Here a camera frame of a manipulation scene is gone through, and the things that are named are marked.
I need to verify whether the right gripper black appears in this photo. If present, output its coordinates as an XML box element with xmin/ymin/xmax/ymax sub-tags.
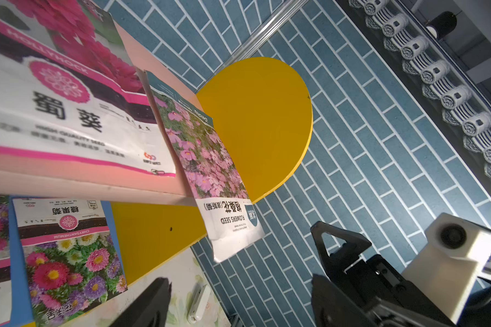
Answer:
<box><xmin>310</xmin><ymin>222</ymin><xmax>456</xmax><ymax>326</ymax></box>

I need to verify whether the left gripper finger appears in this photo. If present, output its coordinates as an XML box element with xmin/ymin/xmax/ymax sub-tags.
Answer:
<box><xmin>110</xmin><ymin>277</ymin><xmax>172</xmax><ymax>327</ymax></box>

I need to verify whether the purple flower seed packet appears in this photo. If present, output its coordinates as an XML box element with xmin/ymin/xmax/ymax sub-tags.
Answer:
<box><xmin>146</xmin><ymin>72</ymin><xmax>265</xmax><ymax>263</ymax></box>

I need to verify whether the hollyhock magenta flower packet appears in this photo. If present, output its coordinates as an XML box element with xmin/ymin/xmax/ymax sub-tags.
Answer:
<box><xmin>0</xmin><ymin>1</ymin><xmax>176</xmax><ymax>177</ymax></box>

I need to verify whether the small chrysanthemum seed packet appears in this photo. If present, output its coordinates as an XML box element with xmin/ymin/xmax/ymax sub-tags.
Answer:
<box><xmin>13</xmin><ymin>198</ymin><xmax>128</xmax><ymax>326</ymax></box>

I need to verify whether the yellow wooden shelf unit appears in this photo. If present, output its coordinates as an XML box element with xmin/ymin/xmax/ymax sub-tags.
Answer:
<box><xmin>20</xmin><ymin>56</ymin><xmax>315</xmax><ymax>327</ymax></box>

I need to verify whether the right corner aluminium post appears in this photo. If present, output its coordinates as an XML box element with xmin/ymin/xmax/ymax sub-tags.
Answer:
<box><xmin>195</xmin><ymin>0</ymin><xmax>308</xmax><ymax>94</ymax></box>

